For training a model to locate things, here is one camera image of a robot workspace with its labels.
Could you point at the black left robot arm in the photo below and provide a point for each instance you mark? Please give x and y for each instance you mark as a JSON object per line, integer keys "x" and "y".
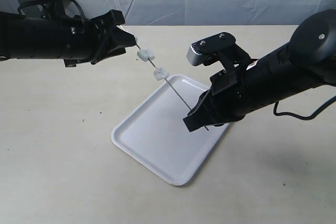
{"x": 72, "y": 40}

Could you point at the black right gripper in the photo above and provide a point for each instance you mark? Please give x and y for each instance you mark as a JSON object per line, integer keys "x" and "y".
{"x": 220, "y": 104}

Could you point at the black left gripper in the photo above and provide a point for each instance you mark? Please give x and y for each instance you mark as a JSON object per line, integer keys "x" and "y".
{"x": 100, "y": 39}

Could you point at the white marshmallow piece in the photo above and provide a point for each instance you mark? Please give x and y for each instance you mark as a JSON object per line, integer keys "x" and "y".
{"x": 160, "y": 74}
{"x": 146, "y": 55}

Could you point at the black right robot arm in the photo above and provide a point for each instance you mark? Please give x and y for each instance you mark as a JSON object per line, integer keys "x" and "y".
{"x": 245, "y": 85}

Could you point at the white rectangular plastic tray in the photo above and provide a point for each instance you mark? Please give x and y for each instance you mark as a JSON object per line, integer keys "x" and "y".
{"x": 155, "y": 135}

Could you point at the thin metal skewer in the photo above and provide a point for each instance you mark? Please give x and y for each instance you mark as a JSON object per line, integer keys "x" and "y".
{"x": 167, "y": 82}

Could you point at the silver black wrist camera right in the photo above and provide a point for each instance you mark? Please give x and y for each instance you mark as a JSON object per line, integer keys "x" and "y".
{"x": 203, "y": 52}

